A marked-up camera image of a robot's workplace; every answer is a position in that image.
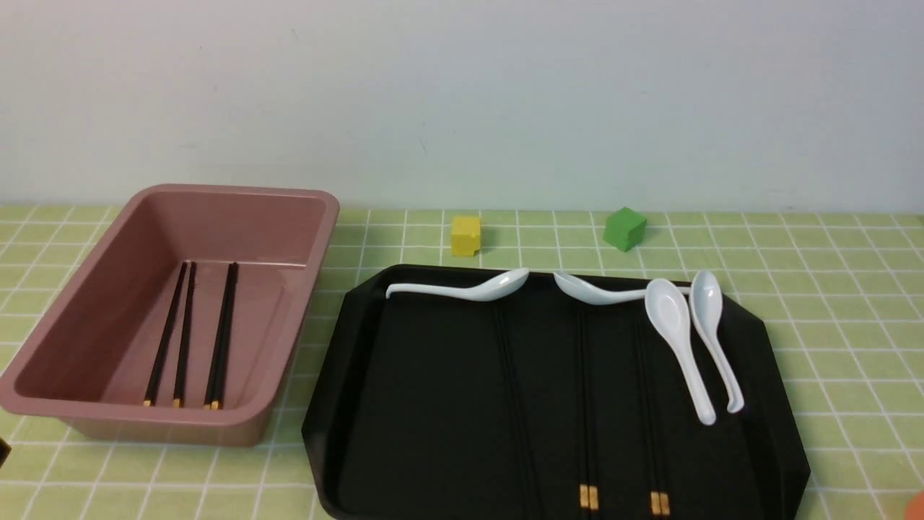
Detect black chopstick in bin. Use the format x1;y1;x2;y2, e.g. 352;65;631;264
143;262;188;407
173;262;197;408

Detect black plastic serving tray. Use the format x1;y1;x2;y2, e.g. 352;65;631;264
302;264;811;519

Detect dark object at left edge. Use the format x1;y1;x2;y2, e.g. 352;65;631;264
0;438;12;467

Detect black chopstick gold band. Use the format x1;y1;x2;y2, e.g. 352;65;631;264
575;310;592;519
634;317;663;519
641;320;672;519
204;262;235;410
211;262;240;410
582;310;601;519

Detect white ceramic spoon middle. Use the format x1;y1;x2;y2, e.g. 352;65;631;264
552;271;647;306

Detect white ceramic spoon large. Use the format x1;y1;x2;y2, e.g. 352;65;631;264
645;279;716;425

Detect yellow wooden cube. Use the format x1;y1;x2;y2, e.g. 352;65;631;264
450;216;481;257

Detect green checkered tablecloth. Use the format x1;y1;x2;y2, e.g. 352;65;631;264
1;207;923;519

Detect pink rectangular plastic bin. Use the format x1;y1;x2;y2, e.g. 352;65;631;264
1;184;339;446

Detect white ceramic spoon left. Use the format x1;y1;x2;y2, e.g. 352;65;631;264
385;269;531;302

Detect black chopstick in bin left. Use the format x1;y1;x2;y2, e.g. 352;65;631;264
143;262;188;407

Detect black chopstick in bin right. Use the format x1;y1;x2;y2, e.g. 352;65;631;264
173;262;197;408

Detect green wooden cube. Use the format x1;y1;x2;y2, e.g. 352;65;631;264
603;207;648;251

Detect white ceramic spoon right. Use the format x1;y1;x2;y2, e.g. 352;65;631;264
689;270;745;414

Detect orange object at corner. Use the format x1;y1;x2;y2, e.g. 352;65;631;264
903;491;924;520

